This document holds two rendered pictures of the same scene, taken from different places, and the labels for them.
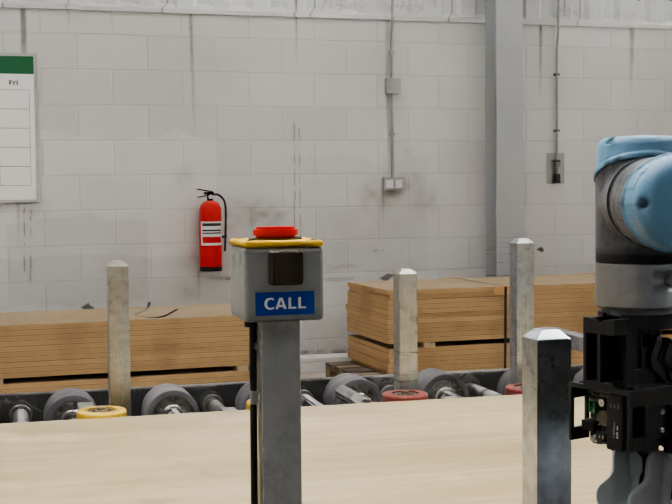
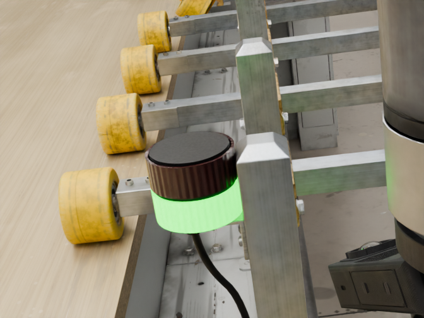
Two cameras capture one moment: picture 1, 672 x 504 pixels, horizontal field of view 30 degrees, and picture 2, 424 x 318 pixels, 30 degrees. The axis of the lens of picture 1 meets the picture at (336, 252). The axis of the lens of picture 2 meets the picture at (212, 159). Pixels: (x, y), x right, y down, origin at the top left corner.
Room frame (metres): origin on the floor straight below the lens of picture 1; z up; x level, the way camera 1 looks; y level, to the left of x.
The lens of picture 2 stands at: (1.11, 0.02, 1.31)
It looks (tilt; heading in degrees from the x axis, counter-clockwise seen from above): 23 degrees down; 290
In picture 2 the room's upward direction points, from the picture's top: 9 degrees counter-clockwise
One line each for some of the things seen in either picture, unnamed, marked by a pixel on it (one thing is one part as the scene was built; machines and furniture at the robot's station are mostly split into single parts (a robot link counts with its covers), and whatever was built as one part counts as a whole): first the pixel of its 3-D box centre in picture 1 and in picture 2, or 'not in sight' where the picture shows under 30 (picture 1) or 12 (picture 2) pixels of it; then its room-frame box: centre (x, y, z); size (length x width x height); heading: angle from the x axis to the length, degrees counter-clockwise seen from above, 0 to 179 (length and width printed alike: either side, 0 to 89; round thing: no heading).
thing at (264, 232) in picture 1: (275, 236); not in sight; (1.11, 0.05, 1.22); 0.04 x 0.04 x 0.02
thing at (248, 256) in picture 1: (276, 281); not in sight; (1.11, 0.05, 1.18); 0.07 x 0.07 x 0.08; 15
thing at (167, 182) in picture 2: not in sight; (192, 163); (1.29, -0.43, 1.10); 0.06 x 0.06 x 0.02
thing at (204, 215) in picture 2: not in sight; (197, 197); (1.29, -0.43, 1.08); 0.06 x 0.06 x 0.02
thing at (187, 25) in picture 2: not in sight; (278, 12); (1.46, -1.46, 0.95); 0.50 x 0.04 x 0.04; 15
